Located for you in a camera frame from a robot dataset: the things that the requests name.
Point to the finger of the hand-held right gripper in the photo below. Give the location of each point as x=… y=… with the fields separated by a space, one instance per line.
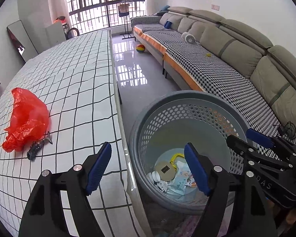
x=260 y=138
x=244 y=145

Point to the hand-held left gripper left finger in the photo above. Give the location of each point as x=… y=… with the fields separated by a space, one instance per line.
x=98 y=167

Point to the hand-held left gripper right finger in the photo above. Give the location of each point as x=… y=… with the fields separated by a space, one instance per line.
x=196 y=167

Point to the printed wrapper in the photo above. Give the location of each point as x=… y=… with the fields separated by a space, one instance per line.
x=191 y=181

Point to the white wet wipes packet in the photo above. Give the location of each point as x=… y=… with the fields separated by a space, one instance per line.
x=182 y=177

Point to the yellow plastic loop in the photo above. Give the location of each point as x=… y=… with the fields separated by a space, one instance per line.
x=175 y=156

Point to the white paper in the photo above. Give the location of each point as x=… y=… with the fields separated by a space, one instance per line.
x=162 y=185

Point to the white bottle cap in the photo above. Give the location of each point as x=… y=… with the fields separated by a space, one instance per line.
x=154 y=176

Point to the grey perforated plastic basket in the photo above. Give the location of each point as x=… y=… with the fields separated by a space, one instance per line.
x=162 y=108

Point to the dark metal screw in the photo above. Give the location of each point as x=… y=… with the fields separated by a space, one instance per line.
x=46 y=138

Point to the houndstooth sofa cover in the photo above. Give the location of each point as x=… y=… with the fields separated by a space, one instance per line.
x=212 y=79
x=145 y=21
x=160 y=35

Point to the red plastic bag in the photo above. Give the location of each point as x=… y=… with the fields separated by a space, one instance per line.
x=27 y=113

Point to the checked white tablecloth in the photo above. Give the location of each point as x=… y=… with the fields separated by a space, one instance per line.
x=76 y=79

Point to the grey fabric sofa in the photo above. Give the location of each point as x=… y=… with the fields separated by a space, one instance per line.
x=236 y=37

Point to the colourful striped ball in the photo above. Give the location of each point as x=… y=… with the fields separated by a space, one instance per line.
x=140 y=48

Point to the white low cabinet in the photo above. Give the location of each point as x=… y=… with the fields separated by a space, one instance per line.
x=55 y=35

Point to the blue cylindrical pillow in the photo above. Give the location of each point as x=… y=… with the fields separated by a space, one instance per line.
x=168 y=24

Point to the black clothes drying stand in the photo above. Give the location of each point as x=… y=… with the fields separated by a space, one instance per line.
x=125 y=27

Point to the leaning floor mirror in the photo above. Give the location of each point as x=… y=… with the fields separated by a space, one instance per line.
x=19 y=39

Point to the red round object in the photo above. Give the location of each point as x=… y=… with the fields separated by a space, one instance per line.
x=60 y=21

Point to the black window grille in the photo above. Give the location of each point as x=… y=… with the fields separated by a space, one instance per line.
x=93 y=12

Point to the dark blue cushion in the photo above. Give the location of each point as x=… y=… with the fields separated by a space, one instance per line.
x=164 y=8

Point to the wall switch plate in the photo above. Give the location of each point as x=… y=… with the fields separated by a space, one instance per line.
x=215 y=7

